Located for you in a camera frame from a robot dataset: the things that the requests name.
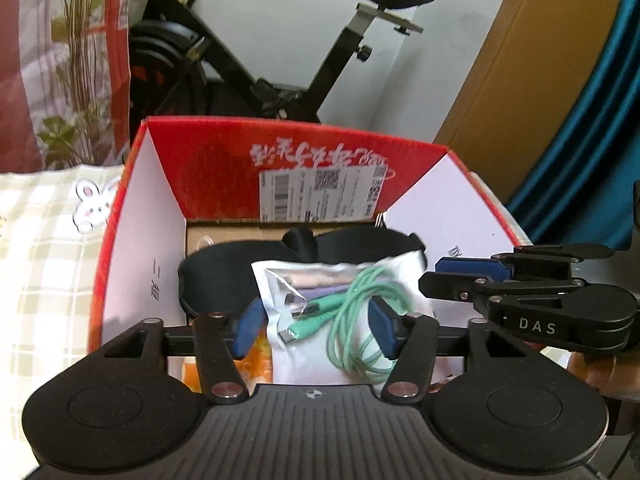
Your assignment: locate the orange floral cloth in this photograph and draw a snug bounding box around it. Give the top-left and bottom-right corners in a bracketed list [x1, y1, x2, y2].
[181, 330, 273, 393]

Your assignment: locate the black eye mask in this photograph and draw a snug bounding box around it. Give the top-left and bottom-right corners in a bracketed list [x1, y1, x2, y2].
[177, 224, 428, 319]

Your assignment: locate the bag of pastel cables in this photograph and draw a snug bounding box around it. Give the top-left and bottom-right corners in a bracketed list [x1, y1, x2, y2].
[252, 249, 434, 388]

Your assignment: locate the person's hand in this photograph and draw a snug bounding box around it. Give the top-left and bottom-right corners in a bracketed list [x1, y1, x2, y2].
[567, 350, 640, 402]

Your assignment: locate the teal curtain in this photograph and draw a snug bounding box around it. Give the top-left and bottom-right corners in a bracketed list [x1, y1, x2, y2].
[506, 0, 639, 249]

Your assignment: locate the white shipping label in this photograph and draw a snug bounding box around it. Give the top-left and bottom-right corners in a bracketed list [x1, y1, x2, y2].
[259, 165, 387, 223]

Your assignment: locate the red cardboard box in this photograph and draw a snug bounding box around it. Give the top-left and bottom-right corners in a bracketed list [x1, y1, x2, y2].
[89, 117, 527, 349]

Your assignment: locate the wooden door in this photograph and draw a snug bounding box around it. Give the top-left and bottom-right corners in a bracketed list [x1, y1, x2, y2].
[435, 0, 620, 202]

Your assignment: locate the green checkered bunny blanket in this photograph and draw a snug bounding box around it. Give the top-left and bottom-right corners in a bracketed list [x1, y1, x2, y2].
[1, 166, 122, 479]

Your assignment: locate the black exercise bike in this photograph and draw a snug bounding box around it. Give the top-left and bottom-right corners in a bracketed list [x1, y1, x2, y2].
[127, 0, 436, 124]

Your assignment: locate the red printed backdrop curtain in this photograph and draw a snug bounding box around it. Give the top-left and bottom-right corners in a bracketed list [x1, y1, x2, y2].
[1, 0, 130, 172]

